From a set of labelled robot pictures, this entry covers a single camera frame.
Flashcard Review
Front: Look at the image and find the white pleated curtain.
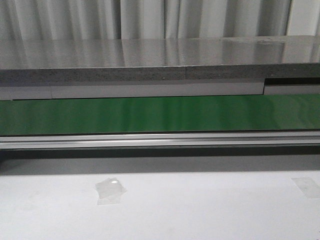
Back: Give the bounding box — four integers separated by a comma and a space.
0, 0, 320, 40

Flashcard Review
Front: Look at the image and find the clear tape patch left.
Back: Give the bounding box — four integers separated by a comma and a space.
95, 177, 127, 206

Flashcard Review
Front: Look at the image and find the clear tape patch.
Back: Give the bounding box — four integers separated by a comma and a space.
95, 177, 127, 206
292, 177, 320, 199

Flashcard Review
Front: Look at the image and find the aluminium conveyor side rail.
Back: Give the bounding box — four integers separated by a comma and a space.
0, 130, 320, 150

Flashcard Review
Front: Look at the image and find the green conveyor belt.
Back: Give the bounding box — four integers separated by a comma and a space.
0, 94, 320, 136

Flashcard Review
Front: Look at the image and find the grey stone counter slab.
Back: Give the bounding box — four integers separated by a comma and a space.
0, 35, 320, 86

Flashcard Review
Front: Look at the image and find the clear tape patch right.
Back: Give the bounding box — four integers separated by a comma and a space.
292, 177, 320, 199

